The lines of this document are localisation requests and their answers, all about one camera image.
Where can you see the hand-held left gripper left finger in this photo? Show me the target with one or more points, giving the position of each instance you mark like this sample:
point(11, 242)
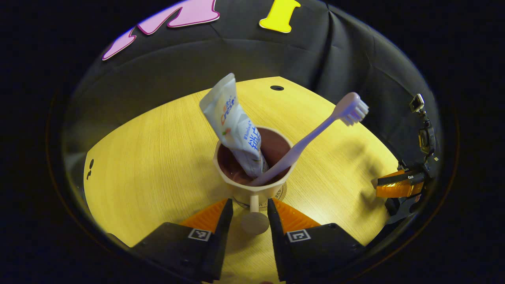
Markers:
point(221, 244)

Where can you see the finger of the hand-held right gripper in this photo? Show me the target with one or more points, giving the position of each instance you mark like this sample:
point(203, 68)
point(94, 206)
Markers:
point(400, 207)
point(398, 185)

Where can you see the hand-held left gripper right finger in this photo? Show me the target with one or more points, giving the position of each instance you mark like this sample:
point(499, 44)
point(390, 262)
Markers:
point(278, 244)

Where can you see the round cork coaster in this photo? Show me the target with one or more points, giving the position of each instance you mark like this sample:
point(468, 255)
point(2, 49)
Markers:
point(281, 193)

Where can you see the pale pink toothbrush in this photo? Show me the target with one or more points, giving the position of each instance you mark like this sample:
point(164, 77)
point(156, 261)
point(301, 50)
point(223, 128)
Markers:
point(311, 138)

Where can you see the white toothpaste tube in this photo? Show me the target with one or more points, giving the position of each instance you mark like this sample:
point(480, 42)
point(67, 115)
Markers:
point(232, 118)

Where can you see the wooden desktop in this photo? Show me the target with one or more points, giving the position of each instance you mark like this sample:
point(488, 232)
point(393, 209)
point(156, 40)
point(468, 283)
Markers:
point(150, 165)

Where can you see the black backdrop cloth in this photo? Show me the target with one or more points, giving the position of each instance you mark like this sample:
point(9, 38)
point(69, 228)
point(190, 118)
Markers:
point(335, 51)

